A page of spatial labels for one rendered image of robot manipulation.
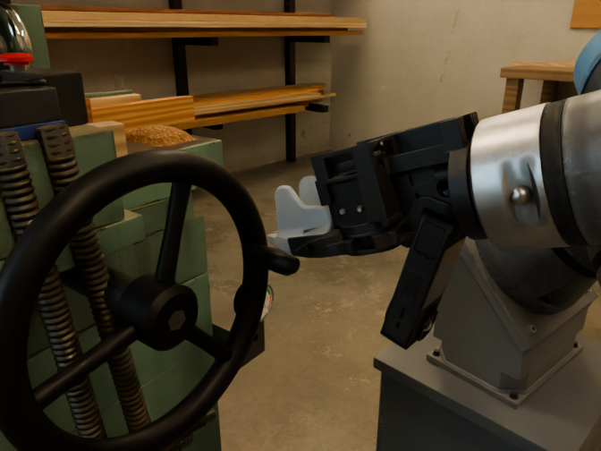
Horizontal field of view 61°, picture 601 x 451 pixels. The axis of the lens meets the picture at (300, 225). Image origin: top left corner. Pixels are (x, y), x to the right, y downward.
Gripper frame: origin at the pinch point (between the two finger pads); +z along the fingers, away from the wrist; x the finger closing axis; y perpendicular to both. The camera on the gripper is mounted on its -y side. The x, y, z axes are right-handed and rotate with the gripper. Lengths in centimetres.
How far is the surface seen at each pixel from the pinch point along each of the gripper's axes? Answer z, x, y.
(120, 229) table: 13.2, 7.8, 5.2
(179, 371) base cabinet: 31.6, -4.4, -18.5
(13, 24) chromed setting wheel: 39, -2, 35
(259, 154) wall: 249, -266, 10
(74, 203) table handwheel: 2.3, 16.7, 8.7
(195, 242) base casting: 25.4, -9.7, -0.7
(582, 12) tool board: 21, -318, 37
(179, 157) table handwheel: 1.8, 7.1, 10.1
